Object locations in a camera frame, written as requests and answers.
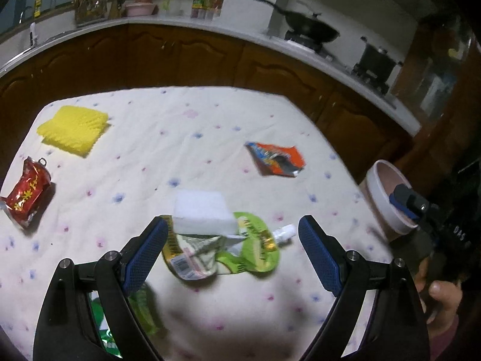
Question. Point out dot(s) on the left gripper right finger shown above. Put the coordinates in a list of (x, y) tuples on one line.
[(396, 329)]

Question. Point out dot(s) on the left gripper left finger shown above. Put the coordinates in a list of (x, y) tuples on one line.
[(62, 332)]

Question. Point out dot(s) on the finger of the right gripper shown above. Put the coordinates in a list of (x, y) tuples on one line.
[(404, 199)]

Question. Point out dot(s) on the dark green snack bag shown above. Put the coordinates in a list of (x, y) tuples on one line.
[(120, 316)]

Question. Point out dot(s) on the orange blue snack wrapper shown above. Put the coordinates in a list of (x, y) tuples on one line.
[(275, 160)]

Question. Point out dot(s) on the light green drink pouch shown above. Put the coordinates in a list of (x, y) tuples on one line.
[(254, 248)]

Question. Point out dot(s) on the white sponge block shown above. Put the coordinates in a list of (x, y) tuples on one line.
[(202, 213)]

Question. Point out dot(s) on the pink white trash bucket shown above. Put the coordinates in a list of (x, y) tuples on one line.
[(377, 186)]

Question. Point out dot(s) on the brown kitchen cabinets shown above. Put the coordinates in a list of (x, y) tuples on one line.
[(128, 56)]

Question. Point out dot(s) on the white kitchen countertop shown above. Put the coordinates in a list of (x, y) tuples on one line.
[(401, 115)]

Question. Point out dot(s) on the person's right hand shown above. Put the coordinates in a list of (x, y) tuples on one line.
[(447, 298)]

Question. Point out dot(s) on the black stock pot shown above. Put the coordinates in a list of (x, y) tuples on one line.
[(375, 63)]

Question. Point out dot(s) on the crushed red can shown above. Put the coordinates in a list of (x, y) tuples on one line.
[(28, 194)]

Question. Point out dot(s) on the white floral tablecloth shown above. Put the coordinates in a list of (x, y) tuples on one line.
[(119, 159)]

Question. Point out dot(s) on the black wok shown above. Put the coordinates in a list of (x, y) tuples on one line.
[(303, 26)]

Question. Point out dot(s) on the yellow cloth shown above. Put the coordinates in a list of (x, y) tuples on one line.
[(74, 129)]

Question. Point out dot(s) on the condiment bottles rack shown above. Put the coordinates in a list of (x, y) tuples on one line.
[(206, 9)]

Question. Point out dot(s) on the pink basin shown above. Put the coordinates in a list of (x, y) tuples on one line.
[(136, 9)]

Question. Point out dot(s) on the wooden utensil rack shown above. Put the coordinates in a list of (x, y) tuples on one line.
[(89, 11)]

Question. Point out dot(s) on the yellow detergent bottle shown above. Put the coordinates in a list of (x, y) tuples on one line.
[(37, 8)]

